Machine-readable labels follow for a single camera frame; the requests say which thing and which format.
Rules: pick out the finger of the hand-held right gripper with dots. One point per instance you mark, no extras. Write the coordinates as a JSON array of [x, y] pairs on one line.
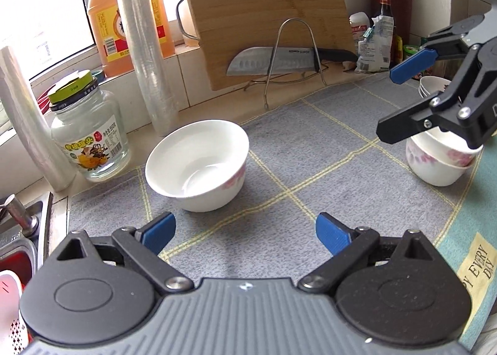
[[403, 122], [411, 66]]

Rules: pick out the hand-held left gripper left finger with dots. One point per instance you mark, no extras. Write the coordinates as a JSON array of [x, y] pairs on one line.
[[159, 231]]

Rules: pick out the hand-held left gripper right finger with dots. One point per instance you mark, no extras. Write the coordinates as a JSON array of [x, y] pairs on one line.
[[332, 233]]

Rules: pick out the white bowl with pink flowers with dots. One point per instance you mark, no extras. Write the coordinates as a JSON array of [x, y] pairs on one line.
[[458, 157], [431, 172], [182, 168]]

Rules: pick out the sauce jar with green lid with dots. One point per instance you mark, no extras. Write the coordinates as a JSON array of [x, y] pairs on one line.
[[410, 50]]

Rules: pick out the white salt bag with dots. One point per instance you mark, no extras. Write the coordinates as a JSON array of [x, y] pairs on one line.
[[372, 56]]

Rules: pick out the dark wooden knife block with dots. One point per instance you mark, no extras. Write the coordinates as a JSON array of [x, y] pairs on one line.
[[403, 17]]

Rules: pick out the green bag clip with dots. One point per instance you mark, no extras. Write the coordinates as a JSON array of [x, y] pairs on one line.
[[367, 34]]

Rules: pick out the grey and teal checked towel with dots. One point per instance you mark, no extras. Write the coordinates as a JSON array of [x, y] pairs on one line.
[[310, 168]]

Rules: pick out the dark soy sauce bottle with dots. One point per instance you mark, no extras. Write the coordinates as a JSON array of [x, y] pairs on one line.
[[384, 2]]

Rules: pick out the glass jar with green lid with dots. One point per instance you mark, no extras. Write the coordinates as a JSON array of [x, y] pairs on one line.
[[89, 137]]

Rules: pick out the metal sink fitting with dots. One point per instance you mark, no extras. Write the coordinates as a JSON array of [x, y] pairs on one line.
[[17, 211]]

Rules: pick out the steel sink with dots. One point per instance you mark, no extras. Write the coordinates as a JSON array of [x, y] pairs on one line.
[[11, 238]]

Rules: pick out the bamboo cutting board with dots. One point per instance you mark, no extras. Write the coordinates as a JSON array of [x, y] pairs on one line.
[[264, 9]]

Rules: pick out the clear plastic bag roll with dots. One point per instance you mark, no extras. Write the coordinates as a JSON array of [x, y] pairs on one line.
[[27, 126]]

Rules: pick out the sleeve of clear plastic cups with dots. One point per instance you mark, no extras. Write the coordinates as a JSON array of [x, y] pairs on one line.
[[143, 48]]

